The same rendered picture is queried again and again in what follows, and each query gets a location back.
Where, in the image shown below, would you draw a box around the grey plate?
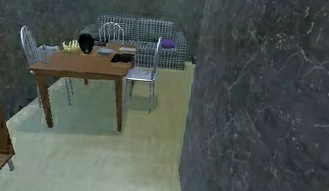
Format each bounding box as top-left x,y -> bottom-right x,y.
96,47 -> 115,56

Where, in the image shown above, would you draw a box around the yellow bananas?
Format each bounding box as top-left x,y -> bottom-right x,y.
61,39 -> 81,54

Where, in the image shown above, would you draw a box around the brown wooden table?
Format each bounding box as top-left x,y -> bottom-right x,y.
22,34 -> 137,136

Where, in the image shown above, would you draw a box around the grey checked sofa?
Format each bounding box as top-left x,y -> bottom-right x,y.
77,11 -> 191,71

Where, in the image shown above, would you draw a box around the silver metal chair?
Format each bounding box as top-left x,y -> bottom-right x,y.
97,20 -> 127,45
13,24 -> 80,111
122,34 -> 163,115

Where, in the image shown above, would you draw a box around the black laptop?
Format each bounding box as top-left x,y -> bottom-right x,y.
109,51 -> 135,65

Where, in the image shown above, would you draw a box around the black round pot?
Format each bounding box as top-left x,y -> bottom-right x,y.
76,32 -> 96,56

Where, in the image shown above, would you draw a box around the pale book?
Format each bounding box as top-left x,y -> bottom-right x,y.
119,46 -> 138,54

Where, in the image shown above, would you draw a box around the purple cushion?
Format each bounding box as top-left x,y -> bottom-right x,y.
160,38 -> 178,50

